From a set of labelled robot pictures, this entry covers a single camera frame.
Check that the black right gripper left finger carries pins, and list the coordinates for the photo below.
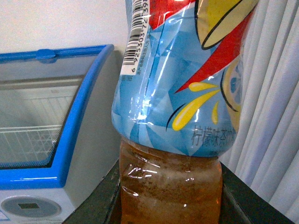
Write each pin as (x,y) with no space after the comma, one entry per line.
(103,206)

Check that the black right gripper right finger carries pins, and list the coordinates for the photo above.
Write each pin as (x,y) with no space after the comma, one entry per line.
(241,205)

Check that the iced tea bottle blue label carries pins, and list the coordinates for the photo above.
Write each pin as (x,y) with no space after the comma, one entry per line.
(177,107)

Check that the white curtain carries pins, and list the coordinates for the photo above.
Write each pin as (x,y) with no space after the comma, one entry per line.
(265,155)

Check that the white chest freezer blue trim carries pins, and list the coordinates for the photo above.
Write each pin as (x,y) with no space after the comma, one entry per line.
(57,141)

